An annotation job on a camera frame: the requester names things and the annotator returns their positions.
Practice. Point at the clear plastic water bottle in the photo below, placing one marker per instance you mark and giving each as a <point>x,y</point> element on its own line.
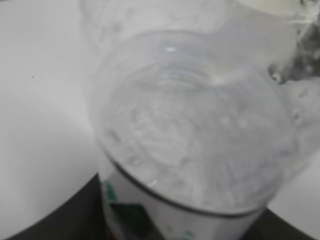
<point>203,110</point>

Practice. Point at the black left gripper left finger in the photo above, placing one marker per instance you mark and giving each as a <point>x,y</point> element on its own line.
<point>79,218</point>

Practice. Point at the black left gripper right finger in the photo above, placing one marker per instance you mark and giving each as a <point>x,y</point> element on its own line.
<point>271,227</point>

